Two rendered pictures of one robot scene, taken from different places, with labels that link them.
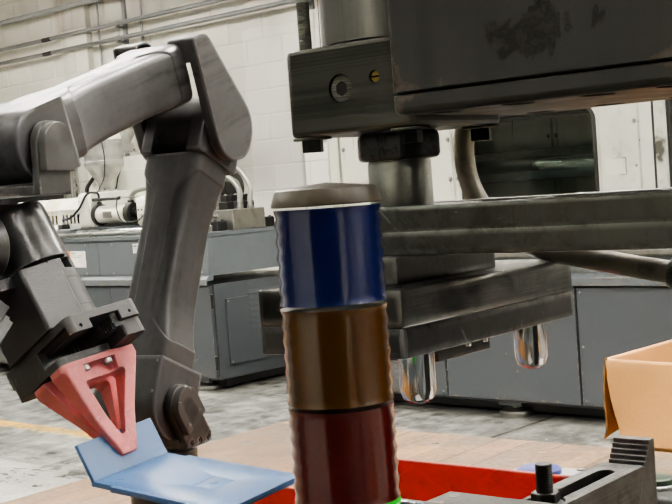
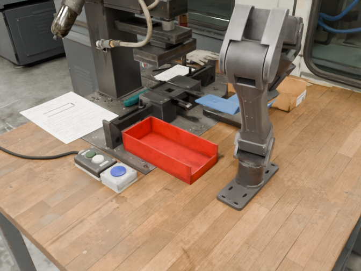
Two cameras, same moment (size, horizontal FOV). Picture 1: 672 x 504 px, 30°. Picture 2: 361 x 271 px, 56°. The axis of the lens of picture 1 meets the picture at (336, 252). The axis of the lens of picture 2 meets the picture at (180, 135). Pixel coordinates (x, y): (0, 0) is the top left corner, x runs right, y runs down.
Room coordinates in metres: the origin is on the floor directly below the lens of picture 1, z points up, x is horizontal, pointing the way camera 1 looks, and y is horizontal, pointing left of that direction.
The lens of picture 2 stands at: (1.76, 0.02, 1.49)
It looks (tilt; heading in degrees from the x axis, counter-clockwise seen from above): 34 degrees down; 182
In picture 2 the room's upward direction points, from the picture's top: 2 degrees counter-clockwise
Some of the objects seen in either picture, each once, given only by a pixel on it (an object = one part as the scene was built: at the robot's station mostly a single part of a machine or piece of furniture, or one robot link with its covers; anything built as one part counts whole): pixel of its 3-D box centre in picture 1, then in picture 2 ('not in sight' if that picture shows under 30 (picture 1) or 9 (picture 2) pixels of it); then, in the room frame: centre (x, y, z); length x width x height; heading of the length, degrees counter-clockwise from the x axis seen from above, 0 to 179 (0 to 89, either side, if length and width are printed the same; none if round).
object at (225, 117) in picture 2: not in sight; (236, 108); (0.75, 0.18, 0.91); 0.17 x 0.16 x 0.02; 141
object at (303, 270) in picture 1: (330, 254); not in sight; (0.44, 0.00, 1.17); 0.04 x 0.04 x 0.03
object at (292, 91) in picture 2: not in sight; (265, 87); (0.63, 0.30, 0.93); 0.25 x 0.13 x 0.08; 51
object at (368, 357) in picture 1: (337, 352); (182, 17); (0.44, 0.00, 1.14); 0.04 x 0.04 x 0.03
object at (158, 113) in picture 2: not in sight; (171, 100); (0.73, -0.04, 0.94); 0.20 x 0.10 x 0.07; 141
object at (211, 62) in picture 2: not in sight; (207, 72); (0.52, 0.09, 0.95); 0.06 x 0.03 x 0.09; 141
